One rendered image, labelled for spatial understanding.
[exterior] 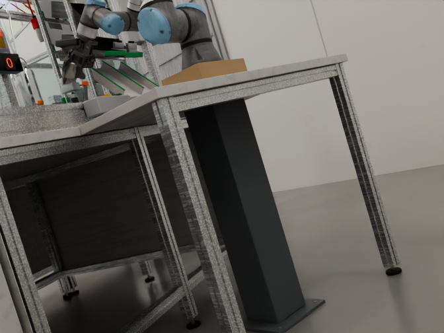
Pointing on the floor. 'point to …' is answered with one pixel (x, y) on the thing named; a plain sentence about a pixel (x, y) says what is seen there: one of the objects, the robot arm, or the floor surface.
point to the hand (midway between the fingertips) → (67, 80)
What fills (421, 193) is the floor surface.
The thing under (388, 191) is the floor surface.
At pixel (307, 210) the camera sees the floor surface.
